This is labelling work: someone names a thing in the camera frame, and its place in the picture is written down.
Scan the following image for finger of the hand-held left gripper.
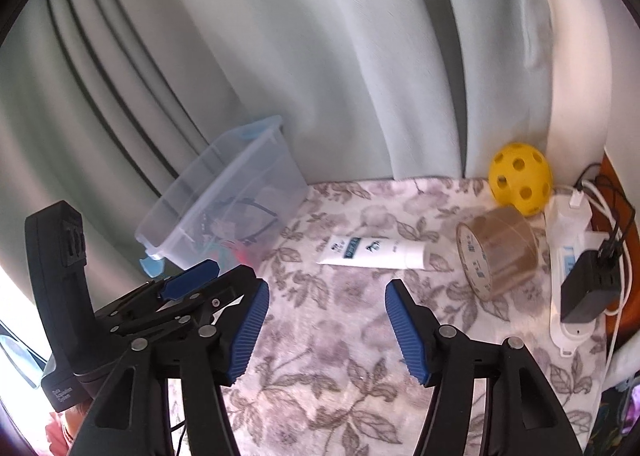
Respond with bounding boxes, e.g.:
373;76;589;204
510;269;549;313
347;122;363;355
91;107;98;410
107;265;258;339
97;259;221;322

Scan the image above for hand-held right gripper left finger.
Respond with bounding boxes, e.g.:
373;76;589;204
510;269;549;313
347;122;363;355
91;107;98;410
70;280;271;456

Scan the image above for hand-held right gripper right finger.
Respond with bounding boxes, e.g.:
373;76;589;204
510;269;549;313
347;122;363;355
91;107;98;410
384;279;583;456

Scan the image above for teal and pink hair ties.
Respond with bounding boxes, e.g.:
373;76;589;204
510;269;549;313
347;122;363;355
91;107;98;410
210;239;251;268

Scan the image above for clear plastic storage bin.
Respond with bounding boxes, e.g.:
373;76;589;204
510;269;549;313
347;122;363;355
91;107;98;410
135;116;308;277

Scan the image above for yellow perforated plastic ball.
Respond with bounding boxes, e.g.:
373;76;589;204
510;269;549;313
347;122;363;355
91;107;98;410
489;142;555;214

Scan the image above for floral cloth covered desktop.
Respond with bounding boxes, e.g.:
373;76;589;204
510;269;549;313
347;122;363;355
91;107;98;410
165;176;608;456

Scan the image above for white cream tube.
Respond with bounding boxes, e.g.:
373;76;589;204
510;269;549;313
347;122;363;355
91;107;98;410
316;235;431;269

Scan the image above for brown packing tape roll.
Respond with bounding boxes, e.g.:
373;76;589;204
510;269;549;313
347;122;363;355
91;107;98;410
455;206;541;302

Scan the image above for white power strip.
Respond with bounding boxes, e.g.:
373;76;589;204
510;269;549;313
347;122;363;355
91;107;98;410
545;191;608;357

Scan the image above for black power adapter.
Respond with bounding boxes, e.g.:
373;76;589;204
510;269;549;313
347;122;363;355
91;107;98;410
560;249;626;324

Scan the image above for white charger plug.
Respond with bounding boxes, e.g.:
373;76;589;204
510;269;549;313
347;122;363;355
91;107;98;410
547;189;591;237

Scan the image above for pale green curtain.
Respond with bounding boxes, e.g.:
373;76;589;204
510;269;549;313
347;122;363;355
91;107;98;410
0;0;566;287

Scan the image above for brown wooden furniture edge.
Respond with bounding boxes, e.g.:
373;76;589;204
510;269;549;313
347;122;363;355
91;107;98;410
592;151;640;352

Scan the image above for white cable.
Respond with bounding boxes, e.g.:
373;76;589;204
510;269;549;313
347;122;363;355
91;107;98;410
582;179;633;362

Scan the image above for black cable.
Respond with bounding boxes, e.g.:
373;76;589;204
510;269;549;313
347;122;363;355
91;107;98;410
575;163;633;257

